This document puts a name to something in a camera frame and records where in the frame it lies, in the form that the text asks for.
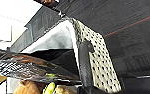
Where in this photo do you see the tan yellow snack pack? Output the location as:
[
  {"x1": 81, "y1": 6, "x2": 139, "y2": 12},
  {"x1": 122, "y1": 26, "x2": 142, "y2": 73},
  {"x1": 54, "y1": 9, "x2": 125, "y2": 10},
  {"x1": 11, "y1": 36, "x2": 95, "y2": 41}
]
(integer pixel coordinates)
[{"x1": 54, "y1": 84, "x2": 79, "y2": 94}]

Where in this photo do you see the yellow green packet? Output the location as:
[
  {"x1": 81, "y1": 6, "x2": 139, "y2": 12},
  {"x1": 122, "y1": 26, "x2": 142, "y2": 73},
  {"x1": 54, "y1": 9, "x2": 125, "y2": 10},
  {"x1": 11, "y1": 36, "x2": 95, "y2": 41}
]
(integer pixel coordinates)
[{"x1": 42, "y1": 81, "x2": 57, "y2": 94}]

